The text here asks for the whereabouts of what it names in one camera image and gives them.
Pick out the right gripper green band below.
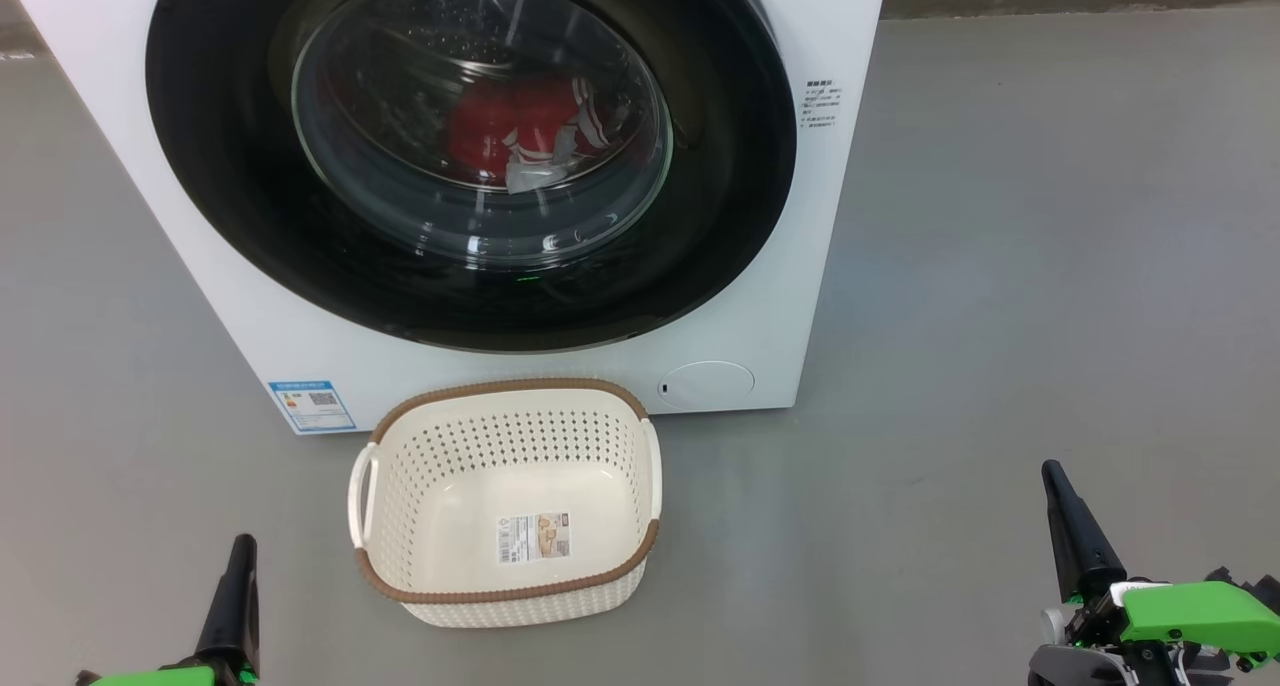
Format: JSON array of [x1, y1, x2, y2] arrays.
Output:
[[1040, 459, 1280, 686]]

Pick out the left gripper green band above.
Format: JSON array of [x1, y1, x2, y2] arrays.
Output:
[[75, 534, 261, 686]]

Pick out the black round glass washer door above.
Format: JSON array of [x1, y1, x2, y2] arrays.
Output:
[[145, 0, 799, 355]]

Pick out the red garment wide white stripe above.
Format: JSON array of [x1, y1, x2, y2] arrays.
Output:
[[447, 76, 581, 185]]

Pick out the red white jersey striped cuffs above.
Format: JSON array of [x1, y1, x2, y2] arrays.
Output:
[[500, 76, 631, 195]]

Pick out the cream perforated basket brown rim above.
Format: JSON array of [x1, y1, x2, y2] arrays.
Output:
[[347, 377, 664, 629]]

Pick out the basket product label sticker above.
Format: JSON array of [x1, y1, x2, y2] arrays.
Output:
[[497, 511, 573, 565]]

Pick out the white front-load washing machine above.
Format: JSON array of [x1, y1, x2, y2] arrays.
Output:
[[5, 0, 891, 437]]

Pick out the blue energy label sticker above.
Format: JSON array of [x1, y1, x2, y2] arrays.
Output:
[[268, 378, 358, 435]]

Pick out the round washer filter cover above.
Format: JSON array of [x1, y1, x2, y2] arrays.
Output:
[[657, 360, 756, 410]]

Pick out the stainless steel washer drum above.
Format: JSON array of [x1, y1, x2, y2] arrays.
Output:
[[340, 0, 661, 192]]

